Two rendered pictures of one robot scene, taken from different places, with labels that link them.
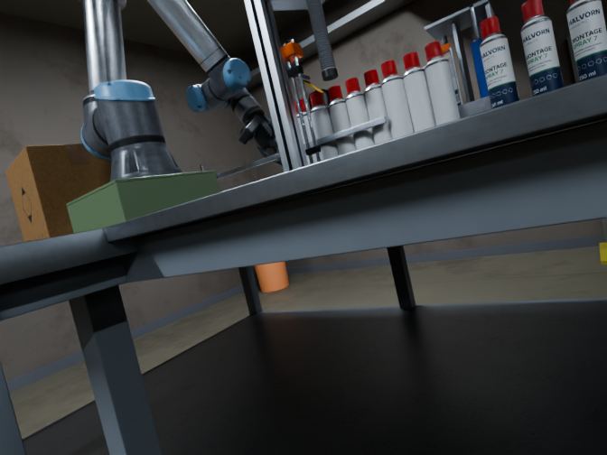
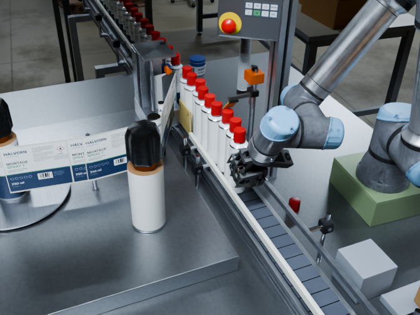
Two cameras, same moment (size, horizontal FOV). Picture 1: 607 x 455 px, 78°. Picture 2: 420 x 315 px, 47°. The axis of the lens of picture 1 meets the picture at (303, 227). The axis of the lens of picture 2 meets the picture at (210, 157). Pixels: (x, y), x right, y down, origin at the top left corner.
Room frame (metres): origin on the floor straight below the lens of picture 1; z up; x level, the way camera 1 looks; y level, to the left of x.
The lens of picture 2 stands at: (2.06, 0.48, 1.76)
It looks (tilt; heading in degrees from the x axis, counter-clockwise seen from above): 35 degrees down; 212
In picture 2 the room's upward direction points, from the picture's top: 1 degrees clockwise
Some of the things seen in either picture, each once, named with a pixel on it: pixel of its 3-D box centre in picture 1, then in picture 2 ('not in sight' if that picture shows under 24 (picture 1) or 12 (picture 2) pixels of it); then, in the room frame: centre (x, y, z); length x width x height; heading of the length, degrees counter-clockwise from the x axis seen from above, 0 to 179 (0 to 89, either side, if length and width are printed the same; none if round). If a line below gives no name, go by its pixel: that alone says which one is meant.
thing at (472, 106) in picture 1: (470, 75); (156, 85); (0.90, -0.46, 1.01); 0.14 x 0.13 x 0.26; 56
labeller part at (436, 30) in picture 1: (459, 21); (153, 49); (0.90, -0.47, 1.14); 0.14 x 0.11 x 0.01; 56
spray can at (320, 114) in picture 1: (323, 132); (226, 140); (1.02, -0.11, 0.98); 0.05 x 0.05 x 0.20
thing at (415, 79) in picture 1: (419, 98); (191, 102); (0.88, -0.33, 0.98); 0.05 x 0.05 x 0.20
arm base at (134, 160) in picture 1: (143, 164); (386, 162); (0.84, 0.31, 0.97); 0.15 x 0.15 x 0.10
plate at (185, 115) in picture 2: not in sight; (185, 117); (0.92, -0.33, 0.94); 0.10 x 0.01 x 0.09; 56
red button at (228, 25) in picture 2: not in sight; (229, 25); (1.01, -0.13, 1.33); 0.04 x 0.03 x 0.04; 111
